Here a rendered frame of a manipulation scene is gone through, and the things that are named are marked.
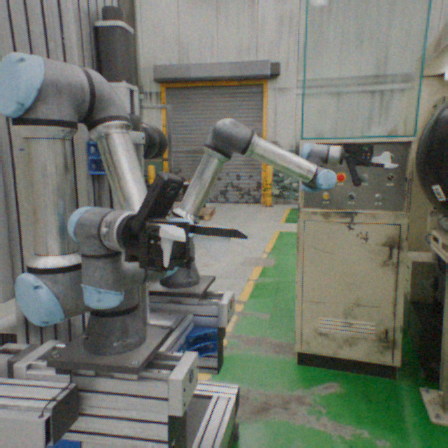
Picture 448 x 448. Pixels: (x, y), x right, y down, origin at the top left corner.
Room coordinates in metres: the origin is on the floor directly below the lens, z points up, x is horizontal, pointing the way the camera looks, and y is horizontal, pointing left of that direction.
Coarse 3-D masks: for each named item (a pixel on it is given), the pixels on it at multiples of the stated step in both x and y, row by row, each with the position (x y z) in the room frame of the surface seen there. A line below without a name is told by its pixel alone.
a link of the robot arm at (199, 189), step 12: (204, 156) 1.59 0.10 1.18; (216, 156) 1.56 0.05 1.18; (228, 156) 1.58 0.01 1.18; (204, 168) 1.57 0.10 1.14; (216, 168) 1.57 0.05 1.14; (192, 180) 1.59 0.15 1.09; (204, 180) 1.56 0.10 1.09; (192, 192) 1.56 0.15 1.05; (204, 192) 1.57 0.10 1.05; (180, 204) 1.59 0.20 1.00; (192, 204) 1.56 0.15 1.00; (180, 216) 1.54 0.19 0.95; (192, 216) 1.56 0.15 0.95
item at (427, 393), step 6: (420, 390) 1.93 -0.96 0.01; (426, 390) 1.92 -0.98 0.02; (432, 390) 1.94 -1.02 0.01; (438, 390) 1.94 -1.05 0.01; (426, 396) 1.89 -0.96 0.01; (432, 396) 1.89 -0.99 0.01; (426, 402) 1.84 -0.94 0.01; (426, 408) 1.80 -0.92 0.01; (432, 408) 1.79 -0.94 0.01; (438, 408) 1.80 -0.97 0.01; (432, 414) 1.75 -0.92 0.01; (438, 414) 1.73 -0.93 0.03; (444, 414) 1.76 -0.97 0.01; (432, 420) 1.71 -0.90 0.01; (438, 420) 1.71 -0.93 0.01; (444, 420) 1.71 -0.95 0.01
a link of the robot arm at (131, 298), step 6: (132, 288) 0.94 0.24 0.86; (126, 294) 0.93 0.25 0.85; (132, 294) 0.94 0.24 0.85; (138, 294) 0.98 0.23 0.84; (126, 300) 0.93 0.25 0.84; (132, 300) 0.94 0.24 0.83; (138, 300) 0.97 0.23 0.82; (120, 306) 0.92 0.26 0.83; (126, 306) 0.93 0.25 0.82; (132, 306) 0.94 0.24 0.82
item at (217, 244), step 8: (200, 232) 0.66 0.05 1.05; (208, 232) 0.66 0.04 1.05; (216, 232) 0.66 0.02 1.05; (224, 232) 0.66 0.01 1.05; (232, 232) 0.66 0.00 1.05; (240, 232) 0.65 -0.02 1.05; (200, 240) 0.67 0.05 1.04; (208, 240) 0.67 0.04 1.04; (216, 240) 0.67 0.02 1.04; (224, 240) 0.67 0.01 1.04; (208, 248) 0.67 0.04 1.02; (216, 248) 0.67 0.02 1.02; (224, 248) 0.66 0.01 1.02; (216, 256) 0.67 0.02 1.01
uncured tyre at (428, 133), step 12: (444, 108) 1.50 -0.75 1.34; (432, 120) 1.57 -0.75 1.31; (444, 120) 1.46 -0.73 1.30; (432, 132) 1.49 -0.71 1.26; (444, 132) 1.45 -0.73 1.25; (420, 144) 1.61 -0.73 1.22; (432, 144) 1.47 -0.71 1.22; (444, 144) 1.44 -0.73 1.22; (420, 156) 1.57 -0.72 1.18; (432, 156) 1.47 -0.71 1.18; (444, 156) 1.44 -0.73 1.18; (420, 168) 1.57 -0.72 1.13; (432, 168) 1.47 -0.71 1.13; (444, 168) 1.44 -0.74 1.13; (420, 180) 1.62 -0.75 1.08; (432, 180) 1.47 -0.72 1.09; (444, 180) 1.44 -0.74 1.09; (432, 192) 1.49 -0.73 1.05; (444, 192) 1.44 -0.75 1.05; (444, 204) 1.46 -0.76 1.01
